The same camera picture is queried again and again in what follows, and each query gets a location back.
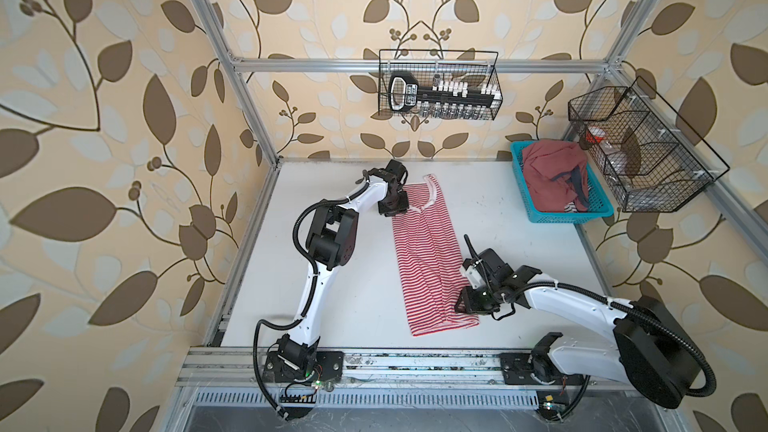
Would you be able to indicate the black wire basket right wall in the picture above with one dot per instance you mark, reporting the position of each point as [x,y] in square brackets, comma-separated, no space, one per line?
[655,157]

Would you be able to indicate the black tool with vials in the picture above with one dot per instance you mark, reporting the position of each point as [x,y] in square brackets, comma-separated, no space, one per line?
[444,99]

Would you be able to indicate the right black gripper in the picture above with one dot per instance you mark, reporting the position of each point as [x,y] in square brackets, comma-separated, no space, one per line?
[467,303]

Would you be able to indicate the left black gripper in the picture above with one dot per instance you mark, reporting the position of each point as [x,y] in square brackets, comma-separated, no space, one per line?
[402,207]

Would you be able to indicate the black wire basket back wall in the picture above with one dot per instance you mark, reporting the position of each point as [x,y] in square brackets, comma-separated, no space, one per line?
[472,66]

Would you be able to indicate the red white striped tank top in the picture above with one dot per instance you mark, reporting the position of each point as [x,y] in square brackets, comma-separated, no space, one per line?
[429,261]

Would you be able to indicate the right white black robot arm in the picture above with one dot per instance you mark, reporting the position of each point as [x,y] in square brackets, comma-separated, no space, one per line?
[640,343]

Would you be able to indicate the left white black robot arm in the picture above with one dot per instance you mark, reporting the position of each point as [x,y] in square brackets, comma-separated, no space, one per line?
[324,234]

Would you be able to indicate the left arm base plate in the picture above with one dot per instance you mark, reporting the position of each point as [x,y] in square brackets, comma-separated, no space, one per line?
[326,366]

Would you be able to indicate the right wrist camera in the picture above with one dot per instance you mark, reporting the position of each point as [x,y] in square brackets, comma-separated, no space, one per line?
[473,271]

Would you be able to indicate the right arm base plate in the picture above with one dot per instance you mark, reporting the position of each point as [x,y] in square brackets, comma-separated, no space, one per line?
[525,368]

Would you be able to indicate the aluminium front rail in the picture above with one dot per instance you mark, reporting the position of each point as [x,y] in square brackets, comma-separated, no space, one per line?
[362,367]

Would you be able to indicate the maroon tank top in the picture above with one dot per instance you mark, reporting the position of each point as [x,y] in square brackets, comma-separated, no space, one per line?
[555,173]

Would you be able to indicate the black wire basket wall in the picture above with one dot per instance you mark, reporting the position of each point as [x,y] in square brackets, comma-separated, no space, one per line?
[655,157]
[472,66]

